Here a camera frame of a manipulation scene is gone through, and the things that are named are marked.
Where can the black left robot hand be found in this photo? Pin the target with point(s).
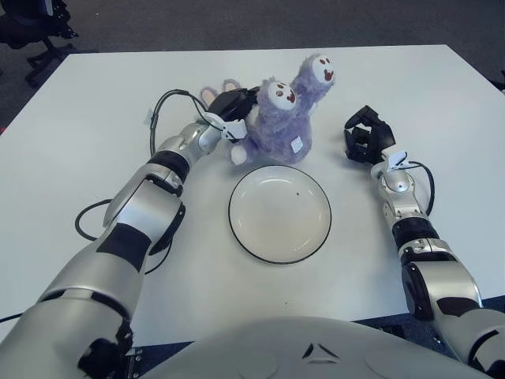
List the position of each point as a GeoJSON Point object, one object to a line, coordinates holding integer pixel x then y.
{"type": "Point", "coordinates": [233, 104]}

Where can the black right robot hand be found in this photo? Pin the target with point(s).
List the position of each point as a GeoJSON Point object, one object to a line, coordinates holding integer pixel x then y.
{"type": "Point", "coordinates": [384, 136]}

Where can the purple plush bunny doll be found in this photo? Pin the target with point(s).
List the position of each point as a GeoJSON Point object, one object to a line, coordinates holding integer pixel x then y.
{"type": "Point", "coordinates": [276, 134]}

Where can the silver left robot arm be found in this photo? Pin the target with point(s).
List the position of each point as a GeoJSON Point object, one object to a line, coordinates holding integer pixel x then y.
{"type": "Point", "coordinates": [142, 205]}

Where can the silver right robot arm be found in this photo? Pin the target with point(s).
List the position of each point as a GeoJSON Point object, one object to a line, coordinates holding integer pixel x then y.
{"type": "Point", "coordinates": [406, 205]}

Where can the white plate with black rim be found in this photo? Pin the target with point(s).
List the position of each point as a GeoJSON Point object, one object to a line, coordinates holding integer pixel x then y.
{"type": "Point", "coordinates": [278, 217]}

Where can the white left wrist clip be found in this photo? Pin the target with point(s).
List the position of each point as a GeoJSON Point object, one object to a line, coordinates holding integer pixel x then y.
{"type": "Point", "coordinates": [234, 128]}

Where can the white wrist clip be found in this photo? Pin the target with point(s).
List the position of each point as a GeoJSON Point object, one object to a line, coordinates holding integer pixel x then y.
{"type": "Point", "coordinates": [396, 160]}
{"type": "Point", "coordinates": [234, 128]}

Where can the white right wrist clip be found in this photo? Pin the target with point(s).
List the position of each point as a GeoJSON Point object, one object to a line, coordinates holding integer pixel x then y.
{"type": "Point", "coordinates": [396, 160]}

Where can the black office chair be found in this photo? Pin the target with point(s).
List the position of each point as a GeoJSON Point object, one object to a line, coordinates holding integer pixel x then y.
{"type": "Point", "coordinates": [27, 23]}

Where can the grey robot torso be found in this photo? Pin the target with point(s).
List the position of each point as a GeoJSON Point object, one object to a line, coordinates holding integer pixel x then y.
{"type": "Point", "coordinates": [307, 347]}

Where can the small metal bracket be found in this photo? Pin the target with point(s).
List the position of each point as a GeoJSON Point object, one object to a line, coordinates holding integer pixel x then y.
{"type": "Point", "coordinates": [134, 359]}

